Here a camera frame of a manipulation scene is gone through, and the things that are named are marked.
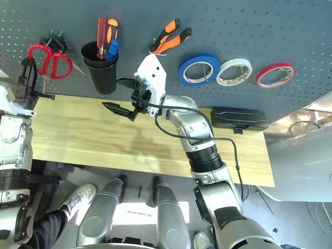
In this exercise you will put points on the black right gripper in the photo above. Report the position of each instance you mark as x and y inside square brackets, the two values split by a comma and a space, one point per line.
[141, 101]

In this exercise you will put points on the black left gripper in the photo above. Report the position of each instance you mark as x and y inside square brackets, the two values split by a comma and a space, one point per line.
[31, 96]

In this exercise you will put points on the blue tape roll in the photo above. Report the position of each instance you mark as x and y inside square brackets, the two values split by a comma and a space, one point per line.
[197, 57]

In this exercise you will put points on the orange black needle-nose pliers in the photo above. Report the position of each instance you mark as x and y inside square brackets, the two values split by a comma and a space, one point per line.
[169, 26]

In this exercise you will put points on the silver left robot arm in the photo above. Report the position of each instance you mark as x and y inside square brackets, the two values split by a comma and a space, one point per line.
[13, 145]

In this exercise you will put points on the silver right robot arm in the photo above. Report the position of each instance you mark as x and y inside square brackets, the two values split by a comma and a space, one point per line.
[197, 129]

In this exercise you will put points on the blue-grey metal pegboard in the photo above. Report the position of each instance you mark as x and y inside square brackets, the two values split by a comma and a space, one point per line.
[233, 26]

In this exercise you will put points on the black plastic cup holder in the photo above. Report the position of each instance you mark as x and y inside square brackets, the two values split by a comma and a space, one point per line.
[103, 80]

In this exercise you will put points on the short black tape strip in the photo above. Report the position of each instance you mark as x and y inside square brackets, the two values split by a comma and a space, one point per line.
[139, 191]

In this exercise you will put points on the white perforated sneaker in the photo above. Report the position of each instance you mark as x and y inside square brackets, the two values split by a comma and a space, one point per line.
[80, 197]

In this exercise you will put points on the white tape roll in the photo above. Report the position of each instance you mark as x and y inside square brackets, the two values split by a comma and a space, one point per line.
[233, 62]

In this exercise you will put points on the black plastic tool case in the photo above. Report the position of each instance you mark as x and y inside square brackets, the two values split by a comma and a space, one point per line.
[238, 118]

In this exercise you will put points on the silver robot left leg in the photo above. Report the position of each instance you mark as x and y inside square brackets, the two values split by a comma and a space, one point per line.
[96, 223]

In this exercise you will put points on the silver robot leg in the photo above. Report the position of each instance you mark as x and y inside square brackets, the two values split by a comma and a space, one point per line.
[168, 220]
[96, 223]

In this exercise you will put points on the silver robot right leg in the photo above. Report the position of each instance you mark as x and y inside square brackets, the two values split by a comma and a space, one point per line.
[168, 220]

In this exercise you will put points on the person leg in black trousers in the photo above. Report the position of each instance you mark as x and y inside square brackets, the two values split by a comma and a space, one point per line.
[49, 230]

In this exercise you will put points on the red tape roll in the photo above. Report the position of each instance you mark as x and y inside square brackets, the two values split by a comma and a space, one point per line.
[272, 67]

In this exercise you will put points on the white grey sneaker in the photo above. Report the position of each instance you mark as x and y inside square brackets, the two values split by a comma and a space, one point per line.
[201, 241]

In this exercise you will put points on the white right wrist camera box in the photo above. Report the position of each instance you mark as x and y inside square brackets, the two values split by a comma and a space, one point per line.
[151, 75]

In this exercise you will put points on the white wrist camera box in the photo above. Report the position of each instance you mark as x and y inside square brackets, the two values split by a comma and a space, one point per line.
[151, 75]
[6, 101]

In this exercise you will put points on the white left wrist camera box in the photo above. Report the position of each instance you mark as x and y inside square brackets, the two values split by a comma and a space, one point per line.
[6, 101]

